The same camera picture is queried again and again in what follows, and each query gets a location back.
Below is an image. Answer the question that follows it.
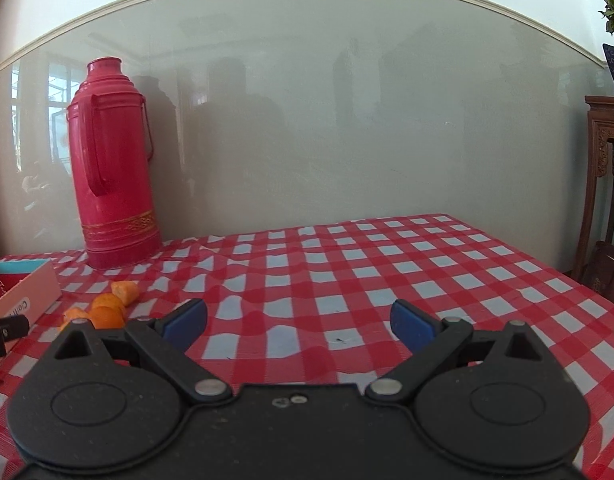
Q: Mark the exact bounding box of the orange tangerine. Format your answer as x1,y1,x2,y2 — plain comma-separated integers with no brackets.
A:
91,293,127,312
60,307,92,332
110,280,140,307
89,306,126,330

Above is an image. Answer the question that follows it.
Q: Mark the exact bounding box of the red checked tablecloth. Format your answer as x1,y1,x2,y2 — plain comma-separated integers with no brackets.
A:
0,213,614,480

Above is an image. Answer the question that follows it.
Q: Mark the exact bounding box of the red thermos flask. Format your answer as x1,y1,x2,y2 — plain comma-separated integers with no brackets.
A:
67,56,162,270

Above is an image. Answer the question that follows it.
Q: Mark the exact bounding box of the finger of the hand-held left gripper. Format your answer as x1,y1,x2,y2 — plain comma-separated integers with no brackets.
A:
0,315,30,359

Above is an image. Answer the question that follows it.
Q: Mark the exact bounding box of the carved wooden plant stand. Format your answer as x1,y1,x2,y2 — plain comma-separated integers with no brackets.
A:
573,95,614,281

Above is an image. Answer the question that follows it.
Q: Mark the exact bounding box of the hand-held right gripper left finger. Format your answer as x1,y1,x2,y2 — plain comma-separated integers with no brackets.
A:
40,298,234,404

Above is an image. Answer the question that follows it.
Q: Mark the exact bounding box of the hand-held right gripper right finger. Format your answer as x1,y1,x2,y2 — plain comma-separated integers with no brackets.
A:
364,299,564,404

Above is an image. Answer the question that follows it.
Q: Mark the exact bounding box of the pink cardboard box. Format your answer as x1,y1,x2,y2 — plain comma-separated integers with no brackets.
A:
0,258,62,332

